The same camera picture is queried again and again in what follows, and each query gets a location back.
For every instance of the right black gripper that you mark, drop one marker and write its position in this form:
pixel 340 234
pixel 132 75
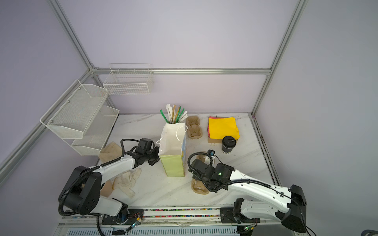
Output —
pixel 193 176

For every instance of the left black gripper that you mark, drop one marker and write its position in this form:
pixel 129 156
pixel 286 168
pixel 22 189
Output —
pixel 155 149

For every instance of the painted paper gift bag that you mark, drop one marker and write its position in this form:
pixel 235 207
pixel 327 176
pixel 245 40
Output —
pixel 172 149

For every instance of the brown pulp cup carrier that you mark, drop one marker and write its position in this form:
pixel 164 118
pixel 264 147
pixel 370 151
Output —
pixel 198 186

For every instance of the paper coffee cup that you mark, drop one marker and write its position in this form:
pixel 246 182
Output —
pixel 228 144

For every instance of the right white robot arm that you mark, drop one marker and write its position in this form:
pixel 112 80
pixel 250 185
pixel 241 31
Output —
pixel 286 204

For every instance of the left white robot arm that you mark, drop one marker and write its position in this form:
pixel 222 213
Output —
pixel 82 192

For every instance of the cardboard napkin box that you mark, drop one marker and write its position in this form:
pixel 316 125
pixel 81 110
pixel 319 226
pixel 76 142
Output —
pixel 214 141

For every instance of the brown paper bag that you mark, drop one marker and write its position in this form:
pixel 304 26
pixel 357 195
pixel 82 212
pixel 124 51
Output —
pixel 110 152

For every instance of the stacked brown cup carriers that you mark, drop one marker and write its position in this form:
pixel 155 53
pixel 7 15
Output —
pixel 194 130

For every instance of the yellow napkin stack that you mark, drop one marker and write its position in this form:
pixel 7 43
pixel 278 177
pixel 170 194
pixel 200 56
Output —
pixel 218 128

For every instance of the brown wrapped straws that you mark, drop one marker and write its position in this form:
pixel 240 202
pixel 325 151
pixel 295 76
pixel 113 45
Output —
pixel 175 113

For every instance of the paper bowl of greens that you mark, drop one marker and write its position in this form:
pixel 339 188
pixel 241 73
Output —
pixel 107 189

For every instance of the lower white mesh shelf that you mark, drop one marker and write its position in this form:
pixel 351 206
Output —
pixel 98 132

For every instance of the white mesh shelf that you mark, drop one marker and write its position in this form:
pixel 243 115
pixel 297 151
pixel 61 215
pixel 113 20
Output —
pixel 98 132
pixel 72 114

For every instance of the upper white mesh shelf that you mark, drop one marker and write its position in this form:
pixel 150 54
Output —
pixel 72 114

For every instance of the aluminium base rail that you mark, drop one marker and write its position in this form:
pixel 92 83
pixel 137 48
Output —
pixel 180 216

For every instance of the white wire basket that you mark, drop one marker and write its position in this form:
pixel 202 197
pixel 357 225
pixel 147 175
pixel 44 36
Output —
pixel 129 79

